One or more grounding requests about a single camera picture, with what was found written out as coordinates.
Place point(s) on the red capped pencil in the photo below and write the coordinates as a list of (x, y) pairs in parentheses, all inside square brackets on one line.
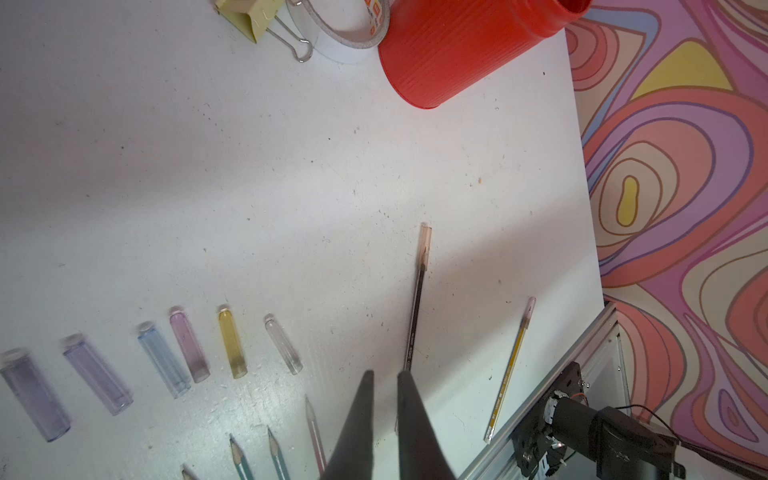
[(187, 473)]

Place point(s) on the clear violet pencil cap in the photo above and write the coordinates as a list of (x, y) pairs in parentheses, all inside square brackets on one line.
[(97, 373)]

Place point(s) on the red pen cup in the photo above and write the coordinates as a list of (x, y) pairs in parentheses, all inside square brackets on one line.
[(434, 50)]

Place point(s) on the clear yellow pencil cap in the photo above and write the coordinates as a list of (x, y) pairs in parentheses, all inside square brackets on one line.
[(232, 342)]

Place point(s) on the clear pale blue pencil cap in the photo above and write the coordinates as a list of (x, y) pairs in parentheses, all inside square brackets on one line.
[(163, 359)]

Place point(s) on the yellow black capped pencil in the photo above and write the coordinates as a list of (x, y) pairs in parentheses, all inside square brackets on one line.
[(506, 379)]

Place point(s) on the clear purple pencil cap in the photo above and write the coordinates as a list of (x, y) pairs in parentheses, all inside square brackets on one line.
[(37, 397)]

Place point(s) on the yellow binder clip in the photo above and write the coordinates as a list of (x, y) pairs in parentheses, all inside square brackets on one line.
[(255, 18)]

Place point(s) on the clear pink pencil cap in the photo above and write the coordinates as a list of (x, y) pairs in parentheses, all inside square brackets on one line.
[(188, 343)]

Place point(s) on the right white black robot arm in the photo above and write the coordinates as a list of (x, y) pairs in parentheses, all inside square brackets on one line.
[(620, 447)]

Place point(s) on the clear colourless pencil cap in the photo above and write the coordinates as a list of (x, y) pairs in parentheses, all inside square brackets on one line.
[(283, 344)]

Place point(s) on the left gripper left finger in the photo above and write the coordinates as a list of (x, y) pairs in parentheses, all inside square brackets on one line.
[(353, 455)]

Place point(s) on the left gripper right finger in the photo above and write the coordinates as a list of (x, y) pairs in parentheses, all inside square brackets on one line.
[(420, 455)]

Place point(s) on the clear tape roll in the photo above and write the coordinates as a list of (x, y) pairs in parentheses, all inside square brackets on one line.
[(344, 31)]

